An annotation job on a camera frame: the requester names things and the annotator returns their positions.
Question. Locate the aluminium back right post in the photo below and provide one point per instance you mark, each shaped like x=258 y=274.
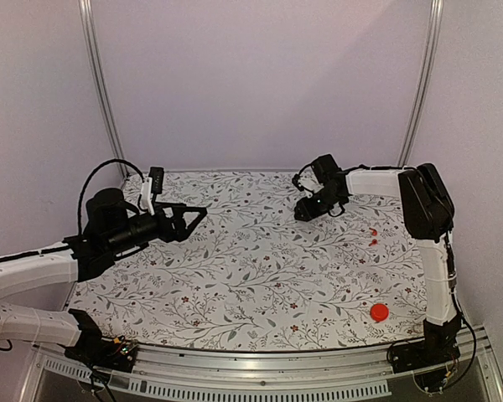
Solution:
x=424 y=78

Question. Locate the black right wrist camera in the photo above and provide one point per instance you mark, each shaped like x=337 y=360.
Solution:
x=298 y=183

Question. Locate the white left camera bracket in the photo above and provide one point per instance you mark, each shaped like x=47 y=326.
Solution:
x=145 y=202

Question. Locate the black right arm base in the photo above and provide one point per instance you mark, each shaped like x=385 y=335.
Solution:
x=423 y=352

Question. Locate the white right camera bracket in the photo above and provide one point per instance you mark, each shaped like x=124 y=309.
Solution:
x=310 y=184

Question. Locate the aluminium front rail frame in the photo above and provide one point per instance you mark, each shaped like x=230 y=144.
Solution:
x=349 y=374

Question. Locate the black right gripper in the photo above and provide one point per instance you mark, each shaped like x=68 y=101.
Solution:
x=308 y=212

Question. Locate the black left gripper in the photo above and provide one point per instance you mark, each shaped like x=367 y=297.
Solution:
x=179 y=232

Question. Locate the aluminium back left post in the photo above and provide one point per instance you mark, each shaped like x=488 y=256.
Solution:
x=95 y=62

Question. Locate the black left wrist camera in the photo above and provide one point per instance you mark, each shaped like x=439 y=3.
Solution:
x=156 y=174

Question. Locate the red round bottle cap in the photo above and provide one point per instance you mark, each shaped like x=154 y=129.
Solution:
x=379 y=312

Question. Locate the white camera bracket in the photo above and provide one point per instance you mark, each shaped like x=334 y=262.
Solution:
x=145 y=202
x=310 y=184

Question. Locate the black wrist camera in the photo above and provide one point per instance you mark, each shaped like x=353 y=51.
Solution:
x=156 y=174
x=298 y=183

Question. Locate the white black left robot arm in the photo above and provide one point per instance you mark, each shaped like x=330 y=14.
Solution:
x=116 y=229

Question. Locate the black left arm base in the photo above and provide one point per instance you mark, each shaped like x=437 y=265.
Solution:
x=93 y=350

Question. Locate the floral patterned table mat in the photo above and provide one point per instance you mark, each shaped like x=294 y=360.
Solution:
x=253 y=278

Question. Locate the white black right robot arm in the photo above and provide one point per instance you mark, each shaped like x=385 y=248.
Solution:
x=428 y=216

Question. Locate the aluminium post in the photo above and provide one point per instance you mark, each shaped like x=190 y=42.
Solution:
x=95 y=62
x=424 y=78

